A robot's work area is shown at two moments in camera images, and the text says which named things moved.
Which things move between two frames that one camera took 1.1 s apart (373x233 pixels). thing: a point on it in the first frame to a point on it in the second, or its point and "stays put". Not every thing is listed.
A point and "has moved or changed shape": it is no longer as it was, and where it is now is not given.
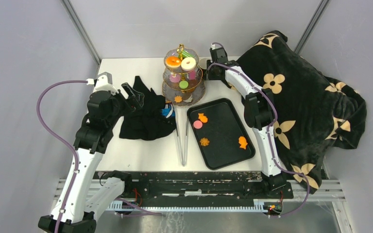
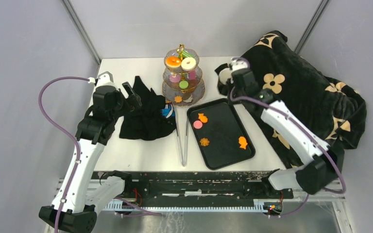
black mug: (208, 62) has moved or changed shape
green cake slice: (185, 54) stays put
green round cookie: (183, 84) stays put
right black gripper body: (212, 75) to (237, 93)
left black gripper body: (122, 105) stays put
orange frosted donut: (173, 61) stays put
